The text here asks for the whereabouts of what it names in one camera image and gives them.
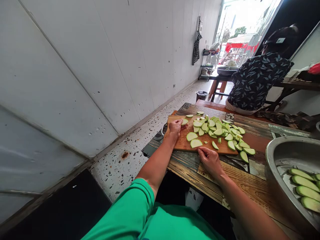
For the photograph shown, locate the person's left hand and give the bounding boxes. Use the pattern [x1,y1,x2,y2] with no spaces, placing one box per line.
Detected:
[169,119,188,139]

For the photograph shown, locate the person's right hand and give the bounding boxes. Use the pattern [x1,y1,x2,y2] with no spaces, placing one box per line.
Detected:
[197,147,225,177]

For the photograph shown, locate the person's right fingers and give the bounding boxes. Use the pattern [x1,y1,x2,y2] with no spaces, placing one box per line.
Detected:
[201,147,219,156]

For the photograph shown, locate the wooden cutting board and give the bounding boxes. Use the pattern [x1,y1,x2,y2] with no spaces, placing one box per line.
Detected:
[166,115,239,156]

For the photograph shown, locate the pile of green zucchini slices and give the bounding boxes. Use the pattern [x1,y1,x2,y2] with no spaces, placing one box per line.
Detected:
[181,111,256,164]

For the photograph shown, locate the small lined trash bin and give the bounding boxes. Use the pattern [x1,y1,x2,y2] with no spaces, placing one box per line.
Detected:
[195,90,209,103]

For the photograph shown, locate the wooden bench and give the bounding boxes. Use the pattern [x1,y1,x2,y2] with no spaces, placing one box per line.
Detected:
[195,99,272,123]

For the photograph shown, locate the wooden stool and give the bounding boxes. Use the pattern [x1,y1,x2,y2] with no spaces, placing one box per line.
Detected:
[208,74,235,102]

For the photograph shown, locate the metal shelf rack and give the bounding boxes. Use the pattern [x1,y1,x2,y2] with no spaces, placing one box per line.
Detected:
[198,48,221,82]

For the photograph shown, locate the large metal basin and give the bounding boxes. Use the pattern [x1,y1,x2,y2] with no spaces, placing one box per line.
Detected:
[265,136,320,234]

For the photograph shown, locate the black round pan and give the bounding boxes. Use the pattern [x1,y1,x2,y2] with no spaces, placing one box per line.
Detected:
[216,66,240,77]

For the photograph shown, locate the black and white checked apron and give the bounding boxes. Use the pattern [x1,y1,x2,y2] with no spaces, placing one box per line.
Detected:
[192,16,203,66]

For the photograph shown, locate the dark crumpled cloth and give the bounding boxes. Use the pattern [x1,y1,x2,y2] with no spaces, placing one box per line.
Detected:
[254,111,316,131]

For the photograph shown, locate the person's body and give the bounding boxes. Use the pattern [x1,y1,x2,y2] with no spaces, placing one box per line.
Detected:
[81,178,225,240]

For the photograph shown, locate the peeled zucchini half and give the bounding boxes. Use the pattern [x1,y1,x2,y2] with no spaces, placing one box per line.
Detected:
[296,185,320,203]
[292,175,320,193]
[301,196,320,213]
[288,168,316,182]

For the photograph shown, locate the red awning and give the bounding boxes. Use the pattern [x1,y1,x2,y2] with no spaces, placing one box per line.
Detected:
[224,42,260,52]

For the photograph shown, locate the dark wooden side table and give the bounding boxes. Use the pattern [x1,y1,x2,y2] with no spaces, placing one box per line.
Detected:
[264,77,320,112]

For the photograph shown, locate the red plastic bag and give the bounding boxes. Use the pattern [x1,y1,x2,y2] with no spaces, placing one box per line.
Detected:
[308,62,320,75]

